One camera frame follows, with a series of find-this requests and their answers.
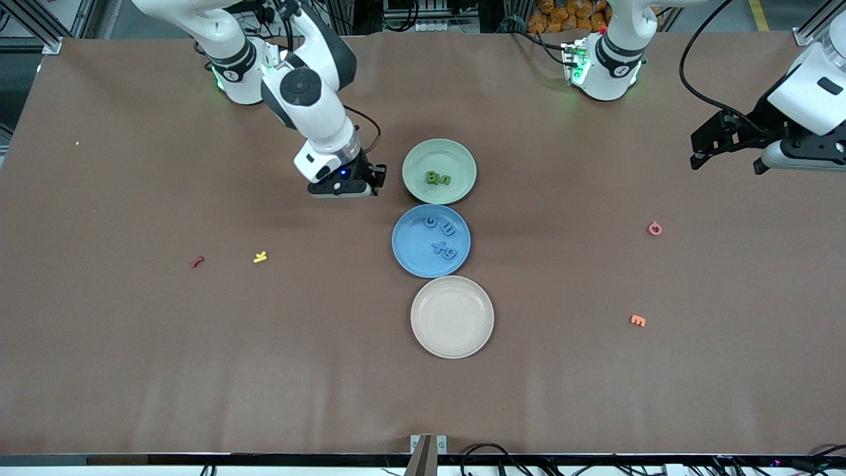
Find blue plate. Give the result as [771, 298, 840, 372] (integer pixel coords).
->
[391, 204, 472, 279]

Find pale green plate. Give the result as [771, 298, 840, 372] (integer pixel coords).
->
[402, 138, 477, 206]

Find beige plate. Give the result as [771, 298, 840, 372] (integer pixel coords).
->
[410, 276, 495, 360]

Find white power strip with plugs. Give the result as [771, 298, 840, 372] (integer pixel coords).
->
[253, 0, 303, 24]

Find pile of orange fruit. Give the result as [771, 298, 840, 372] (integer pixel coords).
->
[527, 0, 612, 35]

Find brown table cover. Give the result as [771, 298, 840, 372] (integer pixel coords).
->
[0, 30, 846, 457]

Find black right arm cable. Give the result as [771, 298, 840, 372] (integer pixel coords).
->
[342, 104, 383, 154]

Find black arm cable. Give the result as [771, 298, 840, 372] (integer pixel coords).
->
[342, 104, 383, 154]
[679, 0, 771, 133]

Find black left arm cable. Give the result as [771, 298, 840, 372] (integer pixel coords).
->
[679, 0, 771, 133]

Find black base cable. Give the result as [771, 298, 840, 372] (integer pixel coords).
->
[509, 26, 569, 65]

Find grey metal bracket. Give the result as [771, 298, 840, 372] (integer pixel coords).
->
[410, 434, 448, 456]

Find brown post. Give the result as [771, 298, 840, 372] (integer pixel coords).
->
[403, 434, 438, 476]

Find black looped cable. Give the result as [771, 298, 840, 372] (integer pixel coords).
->
[459, 442, 529, 476]

